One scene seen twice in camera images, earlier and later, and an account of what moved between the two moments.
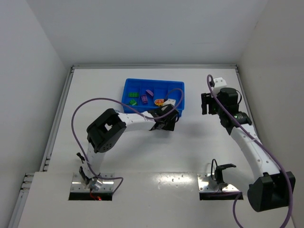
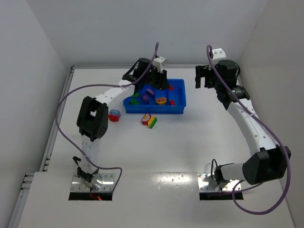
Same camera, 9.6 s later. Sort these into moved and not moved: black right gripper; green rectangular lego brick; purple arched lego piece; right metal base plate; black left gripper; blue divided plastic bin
Moved: black left gripper; black right gripper
Not moved: blue divided plastic bin; purple arched lego piece; green rectangular lego brick; right metal base plate
